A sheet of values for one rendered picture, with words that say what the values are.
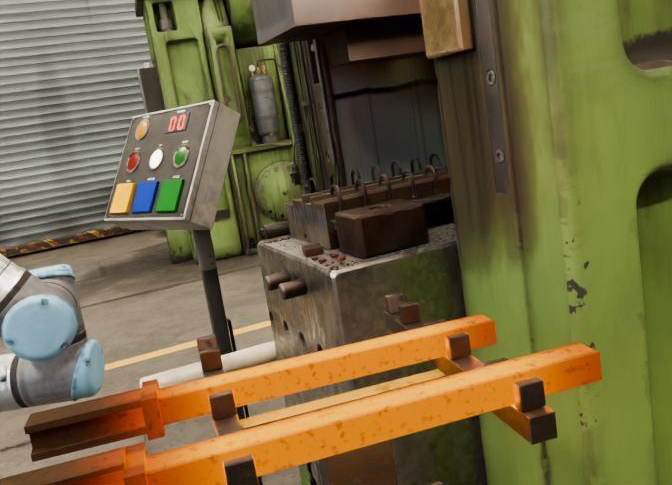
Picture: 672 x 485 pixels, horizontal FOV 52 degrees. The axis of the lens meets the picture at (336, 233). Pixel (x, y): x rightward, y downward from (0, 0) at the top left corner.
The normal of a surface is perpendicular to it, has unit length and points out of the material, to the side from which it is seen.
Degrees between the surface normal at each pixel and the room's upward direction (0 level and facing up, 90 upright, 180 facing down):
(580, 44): 89
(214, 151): 90
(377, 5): 90
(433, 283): 90
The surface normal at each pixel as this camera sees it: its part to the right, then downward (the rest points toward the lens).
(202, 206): 0.73, 0.00
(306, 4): 0.39, 0.11
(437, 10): -0.91, 0.21
